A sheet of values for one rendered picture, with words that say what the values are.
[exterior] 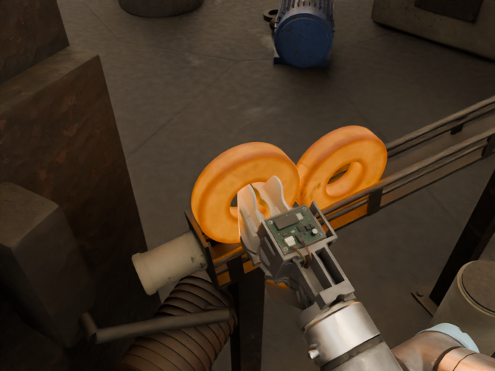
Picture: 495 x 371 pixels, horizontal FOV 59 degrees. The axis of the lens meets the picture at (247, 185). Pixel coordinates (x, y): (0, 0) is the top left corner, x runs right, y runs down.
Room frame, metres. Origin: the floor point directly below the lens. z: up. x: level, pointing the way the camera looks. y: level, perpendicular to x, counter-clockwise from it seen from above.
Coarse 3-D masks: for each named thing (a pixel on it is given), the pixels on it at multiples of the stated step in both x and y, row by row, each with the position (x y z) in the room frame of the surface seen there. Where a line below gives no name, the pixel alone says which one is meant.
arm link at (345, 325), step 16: (336, 304) 0.25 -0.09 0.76; (352, 304) 0.25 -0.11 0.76; (320, 320) 0.23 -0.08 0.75; (336, 320) 0.23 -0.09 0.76; (352, 320) 0.23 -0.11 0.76; (368, 320) 0.24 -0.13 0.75; (304, 336) 0.23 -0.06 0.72; (320, 336) 0.22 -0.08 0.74; (336, 336) 0.22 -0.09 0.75; (352, 336) 0.22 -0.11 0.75; (368, 336) 0.22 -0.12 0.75; (320, 352) 0.21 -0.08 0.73; (336, 352) 0.21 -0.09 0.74
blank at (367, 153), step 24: (312, 144) 0.49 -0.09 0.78; (336, 144) 0.48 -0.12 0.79; (360, 144) 0.49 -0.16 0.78; (384, 144) 0.51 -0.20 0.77; (312, 168) 0.46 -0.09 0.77; (336, 168) 0.47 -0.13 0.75; (360, 168) 0.50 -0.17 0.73; (384, 168) 0.51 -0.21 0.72; (312, 192) 0.46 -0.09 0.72; (336, 192) 0.49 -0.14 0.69
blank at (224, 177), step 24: (264, 144) 0.46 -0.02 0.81; (216, 168) 0.42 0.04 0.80; (240, 168) 0.41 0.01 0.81; (264, 168) 0.43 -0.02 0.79; (288, 168) 0.45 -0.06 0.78; (192, 192) 0.41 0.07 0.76; (216, 192) 0.40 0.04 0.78; (288, 192) 0.44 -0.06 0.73; (216, 216) 0.40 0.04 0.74; (216, 240) 0.39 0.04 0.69
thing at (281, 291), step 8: (272, 280) 0.34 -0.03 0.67; (272, 288) 0.33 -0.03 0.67; (280, 288) 0.31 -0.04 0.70; (288, 288) 0.30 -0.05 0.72; (272, 296) 0.33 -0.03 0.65; (280, 296) 0.31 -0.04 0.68; (288, 296) 0.29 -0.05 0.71; (296, 296) 0.28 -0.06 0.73; (296, 304) 0.28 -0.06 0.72; (304, 304) 0.27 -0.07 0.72
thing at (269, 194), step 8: (272, 176) 0.41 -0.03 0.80; (256, 184) 0.43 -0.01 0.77; (264, 184) 0.42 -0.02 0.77; (272, 184) 0.41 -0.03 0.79; (280, 184) 0.39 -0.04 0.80; (256, 192) 0.42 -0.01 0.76; (264, 192) 0.42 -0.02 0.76; (272, 192) 0.40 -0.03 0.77; (280, 192) 0.39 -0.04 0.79; (264, 200) 0.40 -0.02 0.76; (272, 200) 0.40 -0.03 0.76; (280, 200) 0.39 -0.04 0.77; (272, 208) 0.39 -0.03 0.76; (280, 208) 0.39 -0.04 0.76; (288, 208) 0.38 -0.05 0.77
